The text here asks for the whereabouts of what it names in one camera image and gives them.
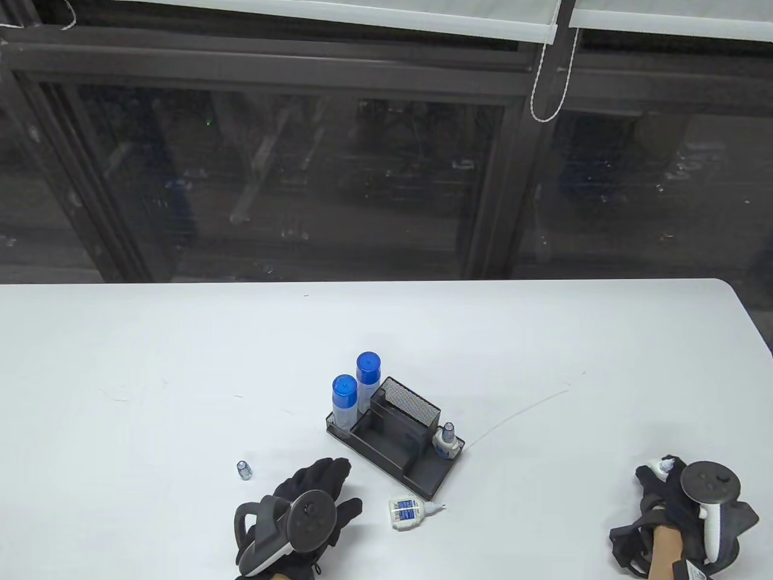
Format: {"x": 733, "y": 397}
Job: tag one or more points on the person's left hand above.
{"x": 314, "y": 474}

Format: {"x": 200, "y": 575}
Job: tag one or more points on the person's right hand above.
{"x": 667, "y": 501}

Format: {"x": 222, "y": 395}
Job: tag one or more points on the small white glue bottle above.
{"x": 444, "y": 448}
{"x": 404, "y": 512}
{"x": 653, "y": 470}

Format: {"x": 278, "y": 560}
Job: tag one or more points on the tall white bottle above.
{"x": 344, "y": 418}
{"x": 367, "y": 399}

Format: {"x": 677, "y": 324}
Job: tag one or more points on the blue stationery cap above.
{"x": 345, "y": 389}
{"x": 368, "y": 365}

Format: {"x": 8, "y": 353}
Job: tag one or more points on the person's right forearm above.
{"x": 664, "y": 553}

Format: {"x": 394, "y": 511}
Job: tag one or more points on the black left hand controller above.
{"x": 311, "y": 519}

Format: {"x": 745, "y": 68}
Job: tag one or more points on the black hand controller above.
{"x": 709, "y": 483}
{"x": 311, "y": 519}

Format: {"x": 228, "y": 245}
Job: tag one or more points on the black right hand controller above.
{"x": 709, "y": 483}

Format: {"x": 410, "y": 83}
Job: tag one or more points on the black mesh desk organizer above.
{"x": 386, "y": 435}

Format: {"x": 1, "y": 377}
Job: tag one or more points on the white roller blind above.
{"x": 362, "y": 15}
{"x": 664, "y": 18}

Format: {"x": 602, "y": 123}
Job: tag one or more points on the dark window frame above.
{"x": 272, "y": 60}

